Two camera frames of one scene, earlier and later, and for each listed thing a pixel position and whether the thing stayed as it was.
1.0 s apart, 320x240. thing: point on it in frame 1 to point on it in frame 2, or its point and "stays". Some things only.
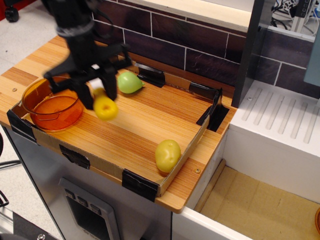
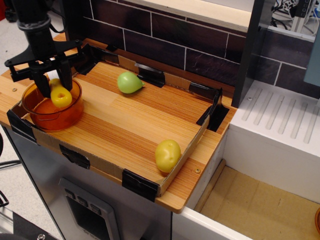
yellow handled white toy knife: (105, 107) to (60, 96)
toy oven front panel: (95, 219) stays
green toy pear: (128, 82) stays
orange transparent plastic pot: (49, 111) stays
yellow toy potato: (167, 154) stays
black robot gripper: (88, 60) to (44, 50)
